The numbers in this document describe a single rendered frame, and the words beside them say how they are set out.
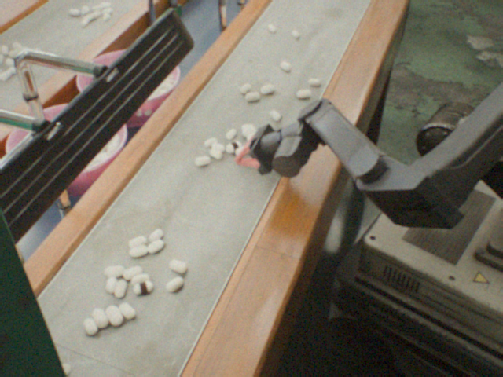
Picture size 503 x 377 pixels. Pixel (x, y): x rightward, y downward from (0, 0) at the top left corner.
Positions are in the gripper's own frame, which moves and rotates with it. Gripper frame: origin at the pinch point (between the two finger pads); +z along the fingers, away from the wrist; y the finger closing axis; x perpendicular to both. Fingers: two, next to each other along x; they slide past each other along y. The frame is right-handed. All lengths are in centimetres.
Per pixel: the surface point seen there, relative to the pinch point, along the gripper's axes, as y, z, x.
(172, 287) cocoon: 36.4, -1.4, 1.2
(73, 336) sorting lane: 50, 9, -5
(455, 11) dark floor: -257, 20, 82
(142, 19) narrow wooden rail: -52, 41, -33
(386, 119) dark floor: -134, 33, 71
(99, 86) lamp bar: 29.7, -14.1, -33.5
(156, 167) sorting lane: 7.0, 14.2, -9.4
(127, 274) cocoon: 36.8, 5.3, -4.4
